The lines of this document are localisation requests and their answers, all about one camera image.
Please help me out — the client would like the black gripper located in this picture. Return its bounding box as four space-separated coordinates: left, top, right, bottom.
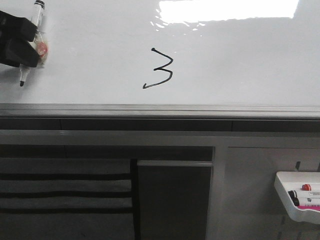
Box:
0 11 39 68

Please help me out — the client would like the white black-tipped whiteboard marker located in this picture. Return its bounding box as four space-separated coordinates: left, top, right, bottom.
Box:
19 0 49 87

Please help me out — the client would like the large white whiteboard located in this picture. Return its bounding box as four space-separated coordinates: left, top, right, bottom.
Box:
0 0 320 119

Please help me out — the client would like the grey slatted drawer unit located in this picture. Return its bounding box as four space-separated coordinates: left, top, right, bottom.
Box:
0 158 141 240

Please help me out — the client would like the dark grey cabinet door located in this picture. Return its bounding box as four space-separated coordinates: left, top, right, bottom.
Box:
138 160 212 240

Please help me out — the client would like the black-capped marker upper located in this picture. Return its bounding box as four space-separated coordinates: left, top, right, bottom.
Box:
288 190 320 199

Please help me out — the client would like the black-capped marker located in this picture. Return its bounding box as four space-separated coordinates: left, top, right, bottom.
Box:
288 190 320 199
291 197 320 207

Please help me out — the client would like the white plastic marker tray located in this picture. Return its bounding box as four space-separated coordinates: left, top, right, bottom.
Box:
274 171 320 225

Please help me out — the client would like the black-capped marker lower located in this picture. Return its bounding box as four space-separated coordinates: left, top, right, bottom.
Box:
291 197 320 207

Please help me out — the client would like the red-capped marker in tray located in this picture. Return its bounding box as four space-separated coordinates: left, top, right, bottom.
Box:
301 183 320 192

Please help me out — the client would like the pink eraser in tray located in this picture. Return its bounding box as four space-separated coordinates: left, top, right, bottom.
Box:
298 205 320 212

